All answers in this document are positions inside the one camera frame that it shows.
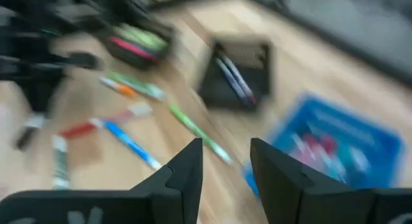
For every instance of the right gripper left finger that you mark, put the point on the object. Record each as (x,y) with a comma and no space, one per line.
(145,208)

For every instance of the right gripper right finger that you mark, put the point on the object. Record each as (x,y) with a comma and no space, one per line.
(305,204)

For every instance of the teal Sharpie marker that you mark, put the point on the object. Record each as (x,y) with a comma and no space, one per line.
(351,159)

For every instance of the red marker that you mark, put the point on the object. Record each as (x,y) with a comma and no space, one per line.
(77,130)

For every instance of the light blue marker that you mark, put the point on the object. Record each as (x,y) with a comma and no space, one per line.
(128,142)

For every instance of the green fine Expo marker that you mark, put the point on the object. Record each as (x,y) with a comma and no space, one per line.
(60,166)

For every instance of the blue slotted plastic basket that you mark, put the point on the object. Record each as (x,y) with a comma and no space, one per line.
(380,143)

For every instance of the black slotted plastic basket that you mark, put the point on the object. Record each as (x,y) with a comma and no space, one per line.
(128,61)
(257,89)

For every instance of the maroon Expo marker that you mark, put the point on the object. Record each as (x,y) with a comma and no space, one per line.
(241,79)

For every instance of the dark blue Expo marker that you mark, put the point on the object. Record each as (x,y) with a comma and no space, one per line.
(230,77)

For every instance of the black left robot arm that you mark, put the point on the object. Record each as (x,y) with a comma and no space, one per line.
(25,24)

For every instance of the black marker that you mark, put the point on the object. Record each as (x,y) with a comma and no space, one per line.
(25,137)

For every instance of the orange marker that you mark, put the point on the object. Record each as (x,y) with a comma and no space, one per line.
(120,89)

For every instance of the light green Expo marker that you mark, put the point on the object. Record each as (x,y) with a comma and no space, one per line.
(193,127)

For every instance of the pink marker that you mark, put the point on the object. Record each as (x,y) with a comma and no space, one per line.
(132,48)

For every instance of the yellow green highlighter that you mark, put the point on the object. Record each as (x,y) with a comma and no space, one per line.
(145,37)

